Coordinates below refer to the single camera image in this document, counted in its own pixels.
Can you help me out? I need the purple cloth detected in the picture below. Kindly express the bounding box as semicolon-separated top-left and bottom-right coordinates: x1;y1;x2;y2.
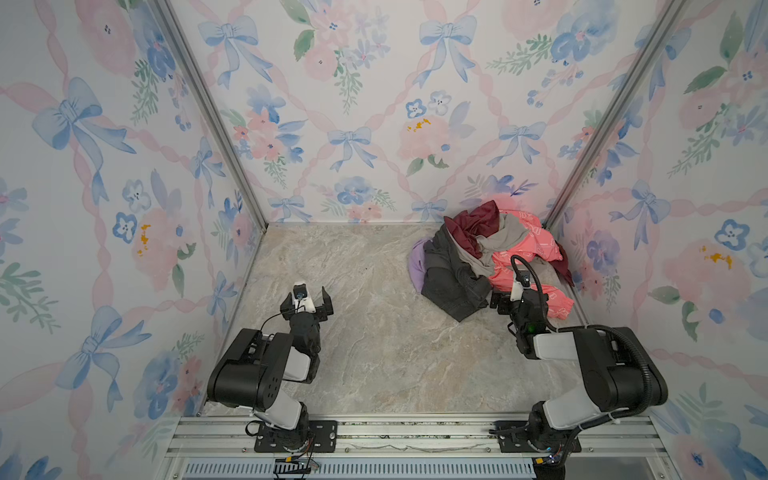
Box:
408;238;430;293

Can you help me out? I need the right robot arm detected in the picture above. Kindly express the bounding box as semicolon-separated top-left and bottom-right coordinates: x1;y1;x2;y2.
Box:
489;288;668;467

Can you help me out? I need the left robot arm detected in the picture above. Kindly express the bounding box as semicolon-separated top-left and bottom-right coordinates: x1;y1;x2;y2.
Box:
207;283;338;456

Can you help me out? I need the dark grey cloth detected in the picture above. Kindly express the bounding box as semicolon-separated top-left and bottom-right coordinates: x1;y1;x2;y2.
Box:
421;225;493;322

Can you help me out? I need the taupe grey cloth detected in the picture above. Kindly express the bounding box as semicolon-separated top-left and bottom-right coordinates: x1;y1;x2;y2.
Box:
453;210;565;292

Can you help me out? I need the pink patterned cloth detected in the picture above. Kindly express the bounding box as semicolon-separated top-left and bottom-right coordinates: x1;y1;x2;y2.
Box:
481;210;563;293

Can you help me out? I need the maroon cloth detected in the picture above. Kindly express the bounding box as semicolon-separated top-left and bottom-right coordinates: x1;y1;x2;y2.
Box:
444;200;500;259

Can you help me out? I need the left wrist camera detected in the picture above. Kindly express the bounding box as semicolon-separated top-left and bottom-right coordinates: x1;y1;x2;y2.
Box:
291;282;316;314

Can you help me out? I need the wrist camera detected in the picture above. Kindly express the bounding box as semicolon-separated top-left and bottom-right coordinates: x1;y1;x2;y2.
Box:
291;282;316;314
510;270;531;301

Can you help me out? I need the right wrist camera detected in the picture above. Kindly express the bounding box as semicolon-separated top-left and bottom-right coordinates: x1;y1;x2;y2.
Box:
510;270;531;301

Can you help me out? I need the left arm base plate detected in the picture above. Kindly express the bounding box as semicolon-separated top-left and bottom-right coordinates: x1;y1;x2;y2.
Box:
245;420;339;454

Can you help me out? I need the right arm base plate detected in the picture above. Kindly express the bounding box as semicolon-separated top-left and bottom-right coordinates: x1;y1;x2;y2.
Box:
488;420;569;455

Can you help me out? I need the black corrugated cable conduit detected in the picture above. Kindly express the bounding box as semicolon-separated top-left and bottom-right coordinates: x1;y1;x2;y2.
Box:
509;254;661;433

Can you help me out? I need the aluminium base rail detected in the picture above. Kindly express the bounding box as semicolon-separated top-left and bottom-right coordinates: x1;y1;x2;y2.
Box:
155;413;681;479

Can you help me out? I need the right aluminium corner post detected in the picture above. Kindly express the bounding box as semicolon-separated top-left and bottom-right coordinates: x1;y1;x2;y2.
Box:
544;0;688;228

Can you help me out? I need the aluminium corner post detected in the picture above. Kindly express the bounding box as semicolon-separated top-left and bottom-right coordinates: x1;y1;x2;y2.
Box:
148;0;268;234
544;0;688;228

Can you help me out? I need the left aluminium corner post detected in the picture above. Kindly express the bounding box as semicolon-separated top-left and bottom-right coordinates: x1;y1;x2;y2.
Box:
148;0;268;234

